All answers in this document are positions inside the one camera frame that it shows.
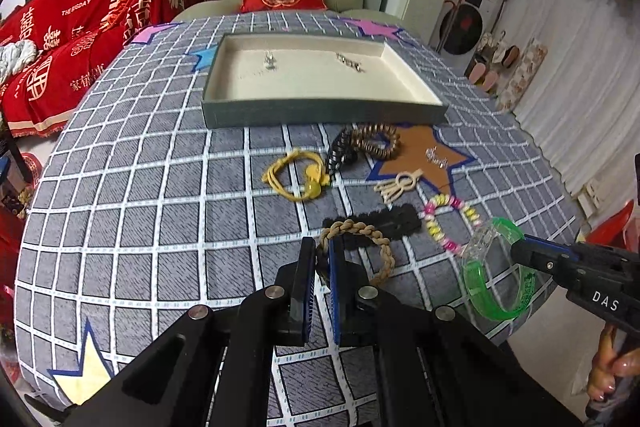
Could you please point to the white washing machine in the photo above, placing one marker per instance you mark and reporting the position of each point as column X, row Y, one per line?
column 460, row 22

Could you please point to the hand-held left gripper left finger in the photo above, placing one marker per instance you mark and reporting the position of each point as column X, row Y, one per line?
column 310, row 287

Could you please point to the grey white knit cloth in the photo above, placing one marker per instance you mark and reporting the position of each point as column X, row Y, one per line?
column 17, row 57

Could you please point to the grey grid tablecloth with stars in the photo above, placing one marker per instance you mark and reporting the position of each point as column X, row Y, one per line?
column 150, row 207

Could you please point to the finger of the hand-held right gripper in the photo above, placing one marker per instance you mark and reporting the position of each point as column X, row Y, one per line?
column 547, row 244
column 537, row 259

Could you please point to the red plastic stool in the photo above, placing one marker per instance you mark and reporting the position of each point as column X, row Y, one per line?
column 615, row 224

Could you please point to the dark slipper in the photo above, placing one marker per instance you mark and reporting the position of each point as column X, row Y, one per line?
column 510, row 54

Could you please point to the white wall socket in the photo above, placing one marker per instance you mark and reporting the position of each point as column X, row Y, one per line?
column 592, row 194

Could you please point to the cream knot tassel charm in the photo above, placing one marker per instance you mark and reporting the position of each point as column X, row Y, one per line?
column 402, row 182

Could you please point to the pink slipper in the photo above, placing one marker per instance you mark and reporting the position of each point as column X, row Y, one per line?
column 492, row 80
column 480, row 73

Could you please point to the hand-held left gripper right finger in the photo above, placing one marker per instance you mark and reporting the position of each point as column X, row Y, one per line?
column 334, row 287

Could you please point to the person's right hand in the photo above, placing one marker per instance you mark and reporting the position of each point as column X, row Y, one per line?
column 607, row 379

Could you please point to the grey tray with cream lining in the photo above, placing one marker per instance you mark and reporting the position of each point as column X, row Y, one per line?
column 310, row 82

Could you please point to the white curtain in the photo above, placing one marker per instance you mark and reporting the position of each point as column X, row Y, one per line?
column 575, row 82

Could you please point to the red printed blanket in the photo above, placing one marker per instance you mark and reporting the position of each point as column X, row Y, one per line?
column 75, row 7

